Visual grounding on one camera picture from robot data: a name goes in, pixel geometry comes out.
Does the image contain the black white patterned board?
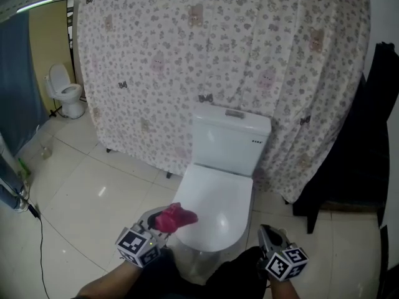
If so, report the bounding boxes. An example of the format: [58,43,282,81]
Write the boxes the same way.
[65,6,76,51]

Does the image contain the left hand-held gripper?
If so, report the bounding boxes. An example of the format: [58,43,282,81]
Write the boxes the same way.
[115,206,173,268]

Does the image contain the white toilet with tank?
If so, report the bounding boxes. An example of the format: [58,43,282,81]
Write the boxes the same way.
[171,104,272,285]

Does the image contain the clear plastic bottle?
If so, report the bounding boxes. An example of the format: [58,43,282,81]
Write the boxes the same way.
[39,135,54,161]

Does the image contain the pink cloth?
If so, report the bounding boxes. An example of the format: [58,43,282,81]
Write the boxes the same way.
[154,202,200,234]

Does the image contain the black hanging cloth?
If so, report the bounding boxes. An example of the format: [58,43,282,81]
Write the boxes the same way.
[292,42,399,235]

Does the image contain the blue curtain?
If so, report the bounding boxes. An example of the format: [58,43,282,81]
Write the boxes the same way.
[0,11,49,157]

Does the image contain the black floor cable with adapter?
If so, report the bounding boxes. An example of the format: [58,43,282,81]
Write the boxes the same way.
[27,203,46,299]

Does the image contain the person's right leg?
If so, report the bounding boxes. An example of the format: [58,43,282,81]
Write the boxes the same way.
[202,245,272,299]

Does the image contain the floral patterned curtain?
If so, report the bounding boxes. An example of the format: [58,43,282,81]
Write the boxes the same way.
[76,0,372,204]

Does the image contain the fluorescent light tube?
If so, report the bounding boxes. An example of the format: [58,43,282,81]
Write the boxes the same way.
[16,0,55,14]

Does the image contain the white toilet lid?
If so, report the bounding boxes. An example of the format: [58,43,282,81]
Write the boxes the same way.
[171,163,254,253]

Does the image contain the yellow partition panel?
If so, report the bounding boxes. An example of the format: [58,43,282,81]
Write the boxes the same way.
[28,0,77,112]

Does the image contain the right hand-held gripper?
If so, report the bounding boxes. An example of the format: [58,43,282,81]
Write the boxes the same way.
[257,224,310,283]

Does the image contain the small white open toilet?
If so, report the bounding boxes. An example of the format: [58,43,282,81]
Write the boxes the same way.
[44,63,86,120]

